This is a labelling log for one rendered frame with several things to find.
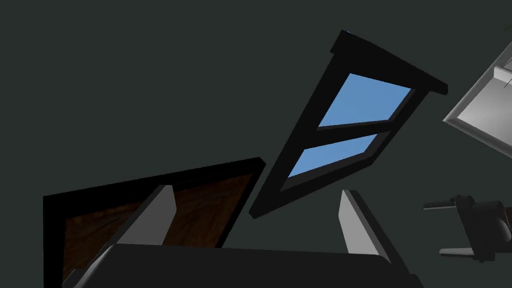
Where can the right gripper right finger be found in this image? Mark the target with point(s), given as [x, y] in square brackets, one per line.
[356, 232]

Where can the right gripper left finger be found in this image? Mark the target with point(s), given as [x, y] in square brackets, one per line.
[154, 224]

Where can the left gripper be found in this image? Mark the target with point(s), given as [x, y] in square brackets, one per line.
[480, 228]

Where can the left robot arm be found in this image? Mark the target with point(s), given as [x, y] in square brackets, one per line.
[508, 228]

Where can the brown wooden door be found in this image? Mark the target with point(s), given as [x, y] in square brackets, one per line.
[200, 212]

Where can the white framed panel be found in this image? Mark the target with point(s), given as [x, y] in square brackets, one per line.
[486, 108]

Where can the black framed window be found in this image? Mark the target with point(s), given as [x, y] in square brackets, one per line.
[360, 100]

